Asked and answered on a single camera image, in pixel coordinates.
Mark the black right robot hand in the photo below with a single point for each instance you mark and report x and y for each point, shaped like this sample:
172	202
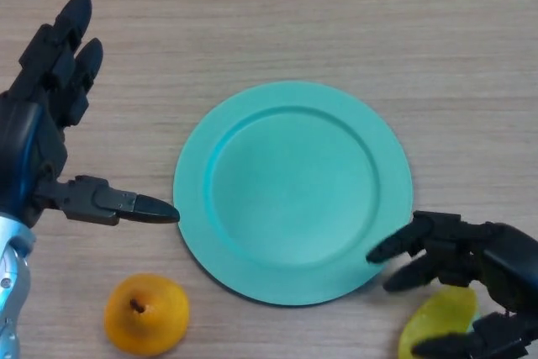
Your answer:
508	262

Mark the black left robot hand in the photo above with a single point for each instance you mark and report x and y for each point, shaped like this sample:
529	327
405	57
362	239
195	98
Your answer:
38	138

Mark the yellow starfruit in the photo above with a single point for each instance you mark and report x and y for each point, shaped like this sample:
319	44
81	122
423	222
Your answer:
443	313

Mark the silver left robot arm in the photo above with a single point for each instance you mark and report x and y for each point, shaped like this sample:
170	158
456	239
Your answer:
14	285

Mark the teal round plate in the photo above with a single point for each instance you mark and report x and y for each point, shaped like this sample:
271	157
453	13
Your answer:
294	199

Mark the orange pear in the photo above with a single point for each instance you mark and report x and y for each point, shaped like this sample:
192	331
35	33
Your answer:
151	321

